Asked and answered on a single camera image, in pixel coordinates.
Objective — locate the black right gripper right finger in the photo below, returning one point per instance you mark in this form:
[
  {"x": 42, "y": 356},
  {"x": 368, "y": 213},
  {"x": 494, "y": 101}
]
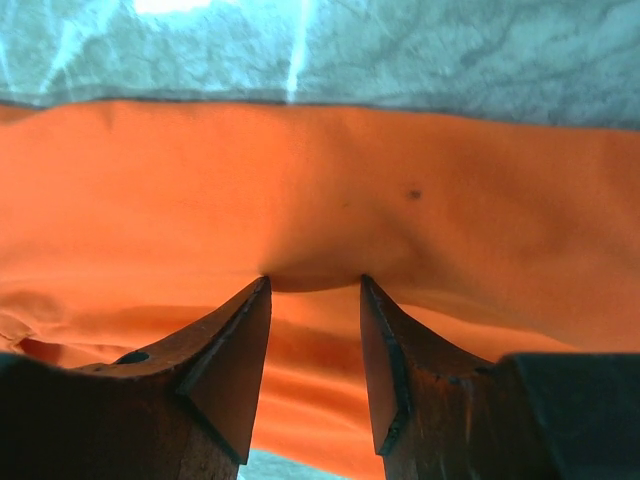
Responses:
[{"x": 427, "y": 396}]

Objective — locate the orange t shirt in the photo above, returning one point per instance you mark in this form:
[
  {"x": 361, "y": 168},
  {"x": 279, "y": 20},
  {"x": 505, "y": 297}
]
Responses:
[{"x": 122, "y": 222}]

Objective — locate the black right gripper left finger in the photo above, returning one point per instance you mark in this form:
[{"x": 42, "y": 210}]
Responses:
[{"x": 187, "y": 399}]

